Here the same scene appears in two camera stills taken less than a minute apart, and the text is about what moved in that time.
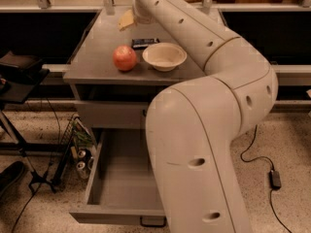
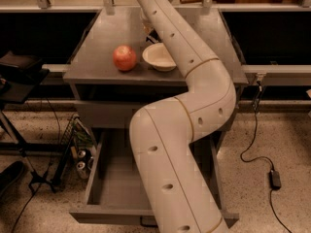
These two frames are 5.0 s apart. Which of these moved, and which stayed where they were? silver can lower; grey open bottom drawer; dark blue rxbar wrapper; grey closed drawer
Moved: dark blue rxbar wrapper
Stayed: grey closed drawer; silver can lower; grey open bottom drawer
